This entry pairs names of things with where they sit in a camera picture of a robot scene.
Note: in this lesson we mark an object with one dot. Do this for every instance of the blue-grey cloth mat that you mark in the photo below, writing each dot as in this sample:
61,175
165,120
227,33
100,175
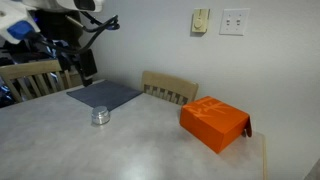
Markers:
103,95

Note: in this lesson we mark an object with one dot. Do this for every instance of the dark background equipment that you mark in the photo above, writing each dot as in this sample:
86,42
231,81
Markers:
8,55

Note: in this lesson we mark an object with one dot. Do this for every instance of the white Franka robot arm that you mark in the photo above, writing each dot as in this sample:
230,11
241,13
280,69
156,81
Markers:
66,4

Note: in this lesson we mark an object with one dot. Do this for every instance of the orange cardboard box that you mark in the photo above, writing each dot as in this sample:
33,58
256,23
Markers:
213,126

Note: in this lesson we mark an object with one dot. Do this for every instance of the silver round container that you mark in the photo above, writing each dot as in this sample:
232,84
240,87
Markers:
100,120

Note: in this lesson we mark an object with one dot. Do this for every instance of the light wooden chair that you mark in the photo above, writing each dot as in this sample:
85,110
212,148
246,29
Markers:
166,81
26,68

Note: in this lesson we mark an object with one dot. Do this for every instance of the beige dial wall switch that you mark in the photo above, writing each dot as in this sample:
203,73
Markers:
200,20

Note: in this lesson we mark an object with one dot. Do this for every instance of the white light switch plate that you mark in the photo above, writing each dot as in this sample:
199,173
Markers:
234,21

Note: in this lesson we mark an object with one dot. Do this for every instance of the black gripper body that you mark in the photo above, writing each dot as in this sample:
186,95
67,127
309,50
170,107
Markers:
55,28

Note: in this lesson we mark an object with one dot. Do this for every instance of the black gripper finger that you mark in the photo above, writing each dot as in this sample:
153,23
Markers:
88,65

